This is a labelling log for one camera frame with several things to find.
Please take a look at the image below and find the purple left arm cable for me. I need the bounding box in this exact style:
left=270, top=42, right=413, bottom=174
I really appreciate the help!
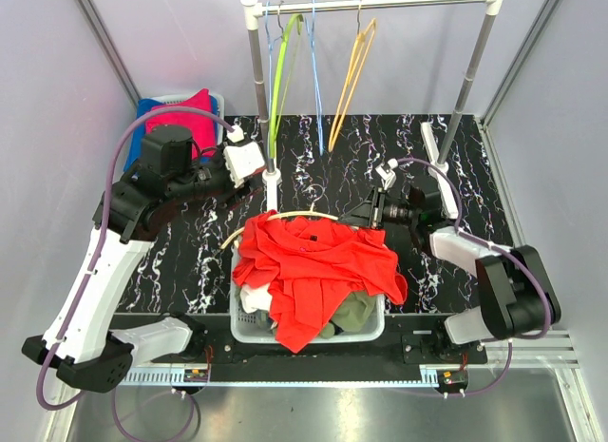
left=36, top=109, right=238, bottom=411

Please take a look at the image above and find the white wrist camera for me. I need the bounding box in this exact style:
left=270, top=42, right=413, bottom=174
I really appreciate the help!
left=223, top=125, right=266, bottom=188
left=375, top=159, right=399, bottom=191

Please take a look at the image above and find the white back laundry basket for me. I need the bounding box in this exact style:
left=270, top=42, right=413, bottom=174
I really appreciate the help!
left=123, top=91, right=224, bottom=171

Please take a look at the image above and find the olive green tank top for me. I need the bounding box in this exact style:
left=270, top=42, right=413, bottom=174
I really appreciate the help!
left=318, top=291, right=377, bottom=339

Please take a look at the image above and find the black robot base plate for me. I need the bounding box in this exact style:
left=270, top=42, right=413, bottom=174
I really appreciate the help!
left=193, top=314, right=487, bottom=387

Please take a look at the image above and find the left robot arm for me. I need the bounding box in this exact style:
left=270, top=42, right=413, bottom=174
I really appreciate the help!
left=22, top=125, right=265, bottom=394

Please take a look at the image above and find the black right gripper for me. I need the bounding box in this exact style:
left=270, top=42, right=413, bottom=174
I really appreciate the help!
left=339, top=186, right=419, bottom=231

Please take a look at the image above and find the white pink garment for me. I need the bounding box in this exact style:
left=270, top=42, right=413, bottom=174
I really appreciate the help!
left=239, top=283, right=273, bottom=314

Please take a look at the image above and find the yellow hanger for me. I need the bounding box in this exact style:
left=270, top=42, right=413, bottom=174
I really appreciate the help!
left=328, top=0, right=377, bottom=152

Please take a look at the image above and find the metal clothes rack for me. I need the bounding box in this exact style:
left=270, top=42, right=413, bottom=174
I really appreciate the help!
left=240, top=0, right=504, bottom=220

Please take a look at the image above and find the cream white hanger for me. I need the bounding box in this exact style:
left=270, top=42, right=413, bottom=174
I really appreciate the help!
left=220, top=183, right=341, bottom=251

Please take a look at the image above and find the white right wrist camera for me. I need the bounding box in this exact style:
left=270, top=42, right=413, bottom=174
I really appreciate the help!
left=375, top=159, right=399, bottom=191

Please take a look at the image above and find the blue folded garment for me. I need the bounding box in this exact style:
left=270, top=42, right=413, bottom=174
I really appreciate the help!
left=123, top=97, right=165, bottom=172

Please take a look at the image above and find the empty light blue hanger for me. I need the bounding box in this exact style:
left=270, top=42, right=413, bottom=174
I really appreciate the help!
left=263, top=1, right=282, bottom=68

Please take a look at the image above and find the pink folded garment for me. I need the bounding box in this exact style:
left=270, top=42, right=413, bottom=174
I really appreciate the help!
left=141, top=88, right=219, bottom=149

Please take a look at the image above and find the light blue wire hanger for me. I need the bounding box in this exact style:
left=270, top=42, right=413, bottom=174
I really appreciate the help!
left=305, top=0, right=325, bottom=156

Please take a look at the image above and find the red tank top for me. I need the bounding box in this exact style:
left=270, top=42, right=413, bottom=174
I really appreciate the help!
left=232, top=212, right=408, bottom=353

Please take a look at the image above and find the neon green hanger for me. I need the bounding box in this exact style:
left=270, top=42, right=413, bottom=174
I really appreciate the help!
left=269, top=13, right=304, bottom=159

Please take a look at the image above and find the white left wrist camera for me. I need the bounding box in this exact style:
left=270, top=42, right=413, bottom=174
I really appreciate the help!
left=223, top=125, right=266, bottom=188

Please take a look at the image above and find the white laundry basket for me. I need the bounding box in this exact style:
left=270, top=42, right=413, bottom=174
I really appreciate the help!
left=123, top=91, right=224, bottom=171
left=229, top=282, right=385, bottom=345

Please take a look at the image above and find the white front laundry basket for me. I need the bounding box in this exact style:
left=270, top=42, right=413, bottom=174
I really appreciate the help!
left=229, top=282, right=385, bottom=345

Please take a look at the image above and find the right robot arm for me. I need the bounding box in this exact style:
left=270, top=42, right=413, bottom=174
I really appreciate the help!
left=338, top=187, right=561, bottom=363

